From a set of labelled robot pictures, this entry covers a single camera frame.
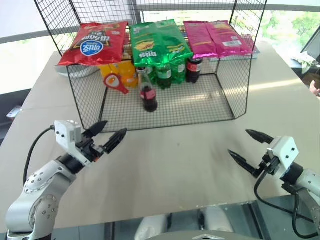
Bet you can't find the green chip bag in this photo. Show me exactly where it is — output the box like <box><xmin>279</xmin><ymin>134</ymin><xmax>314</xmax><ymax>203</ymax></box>
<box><xmin>128</xmin><ymin>19</ymin><xmax>194</xmax><ymax>69</ymax></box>

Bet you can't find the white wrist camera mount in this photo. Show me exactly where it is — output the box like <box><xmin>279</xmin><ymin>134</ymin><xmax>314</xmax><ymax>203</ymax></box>
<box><xmin>266</xmin><ymin>135</ymin><xmax>300</xmax><ymax>180</ymax></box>
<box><xmin>54</xmin><ymin>119</ymin><xmax>92</xmax><ymax>166</ymax></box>

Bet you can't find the plastic cola bottle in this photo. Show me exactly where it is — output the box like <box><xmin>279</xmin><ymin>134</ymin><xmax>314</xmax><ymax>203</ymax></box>
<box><xmin>185</xmin><ymin>56</ymin><xmax>204</xmax><ymax>85</ymax></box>

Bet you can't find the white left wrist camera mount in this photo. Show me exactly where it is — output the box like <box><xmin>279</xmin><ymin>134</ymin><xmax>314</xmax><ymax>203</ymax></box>
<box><xmin>54</xmin><ymin>119</ymin><xmax>92</xmax><ymax>166</ymax></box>

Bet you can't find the orange soda bottle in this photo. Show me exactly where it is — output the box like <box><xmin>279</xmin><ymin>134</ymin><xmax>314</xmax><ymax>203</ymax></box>
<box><xmin>99</xmin><ymin>62</ymin><xmax>120</xmax><ymax>81</ymax></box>
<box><xmin>116</xmin><ymin>61</ymin><xmax>140</xmax><ymax>89</ymax></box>

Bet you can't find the red chip bag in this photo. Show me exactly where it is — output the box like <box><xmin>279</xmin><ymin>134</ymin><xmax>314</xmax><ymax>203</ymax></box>
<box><xmin>57</xmin><ymin>21</ymin><xmax>129</xmax><ymax>67</ymax></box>

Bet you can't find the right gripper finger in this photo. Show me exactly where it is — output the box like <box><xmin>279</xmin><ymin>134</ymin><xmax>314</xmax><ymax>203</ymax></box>
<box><xmin>227</xmin><ymin>149</ymin><xmax>261</xmax><ymax>179</ymax></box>
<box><xmin>245</xmin><ymin>129</ymin><xmax>275</xmax><ymax>145</ymax></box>

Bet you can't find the white flat object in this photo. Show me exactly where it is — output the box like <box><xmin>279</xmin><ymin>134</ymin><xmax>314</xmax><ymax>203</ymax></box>
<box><xmin>54</xmin><ymin>63</ymin><xmax>101</xmax><ymax>79</ymax></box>

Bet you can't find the grey rounded robot shape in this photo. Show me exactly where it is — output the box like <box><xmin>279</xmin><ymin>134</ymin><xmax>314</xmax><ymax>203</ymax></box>
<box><xmin>134</xmin><ymin>214</ymin><xmax>169</xmax><ymax>240</ymax></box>

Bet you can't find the crumpled pale cloth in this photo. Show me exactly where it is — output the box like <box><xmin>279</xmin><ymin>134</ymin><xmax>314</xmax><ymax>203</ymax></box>
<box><xmin>290</xmin><ymin>50</ymin><xmax>318</xmax><ymax>75</ymax></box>

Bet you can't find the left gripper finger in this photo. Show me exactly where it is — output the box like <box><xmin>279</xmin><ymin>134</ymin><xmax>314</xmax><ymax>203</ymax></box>
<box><xmin>103</xmin><ymin>128</ymin><xmax>128</xmax><ymax>154</ymax></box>
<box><xmin>83</xmin><ymin>120</ymin><xmax>109</xmax><ymax>138</ymax></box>

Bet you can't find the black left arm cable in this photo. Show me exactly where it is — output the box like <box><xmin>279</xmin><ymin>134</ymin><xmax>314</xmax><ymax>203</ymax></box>
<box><xmin>23</xmin><ymin>125</ymin><xmax>56</xmax><ymax>186</ymax></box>

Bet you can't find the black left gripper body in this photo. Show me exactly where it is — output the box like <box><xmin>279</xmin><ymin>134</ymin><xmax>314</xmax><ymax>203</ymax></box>
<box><xmin>74</xmin><ymin>134</ymin><xmax>106</xmax><ymax>164</ymax></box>

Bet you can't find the pink chip bag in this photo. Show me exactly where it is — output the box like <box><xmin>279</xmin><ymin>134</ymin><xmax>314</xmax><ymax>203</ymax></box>
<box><xmin>205</xmin><ymin>20</ymin><xmax>254</xmax><ymax>59</ymax></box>
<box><xmin>183</xmin><ymin>20</ymin><xmax>221</xmax><ymax>60</ymax></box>

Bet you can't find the glass cola bottle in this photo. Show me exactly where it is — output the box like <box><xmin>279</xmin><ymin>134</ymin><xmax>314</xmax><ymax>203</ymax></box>
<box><xmin>136</xmin><ymin>66</ymin><xmax>159</xmax><ymax>113</ymax></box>

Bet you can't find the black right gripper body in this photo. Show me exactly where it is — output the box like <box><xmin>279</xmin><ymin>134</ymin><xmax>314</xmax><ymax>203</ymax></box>
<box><xmin>257</xmin><ymin>148</ymin><xmax>283</xmax><ymax>179</ymax></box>

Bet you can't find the green soda bottle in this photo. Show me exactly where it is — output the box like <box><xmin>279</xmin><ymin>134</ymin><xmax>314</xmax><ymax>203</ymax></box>
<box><xmin>145</xmin><ymin>65</ymin><xmax>158</xmax><ymax>86</ymax></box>
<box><xmin>171</xmin><ymin>58</ymin><xmax>187</xmax><ymax>86</ymax></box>
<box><xmin>154</xmin><ymin>63</ymin><xmax>174</xmax><ymax>91</ymax></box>

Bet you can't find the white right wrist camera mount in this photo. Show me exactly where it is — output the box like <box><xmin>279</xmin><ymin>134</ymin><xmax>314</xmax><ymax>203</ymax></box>
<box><xmin>266</xmin><ymin>135</ymin><xmax>300</xmax><ymax>180</ymax></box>

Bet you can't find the bystander bare hand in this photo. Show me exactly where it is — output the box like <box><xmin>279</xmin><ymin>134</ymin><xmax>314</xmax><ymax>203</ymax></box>
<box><xmin>309</xmin><ymin>80</ymin><xmax>320</xmax><ymax>96</ymax></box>

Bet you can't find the black wire mesh rack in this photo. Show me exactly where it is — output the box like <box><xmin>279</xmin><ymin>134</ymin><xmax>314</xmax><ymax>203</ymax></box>
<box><xmin>33</xmin><ymin>0</ymin><xmax>268</xmax><ymax>132</ymax></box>

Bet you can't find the dark computer monitor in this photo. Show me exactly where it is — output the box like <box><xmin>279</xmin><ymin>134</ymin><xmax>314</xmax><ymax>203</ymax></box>
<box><xmin>300</xmin><ymin>24</ymin><xmax>320</xmax><ymax>61</ymax></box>

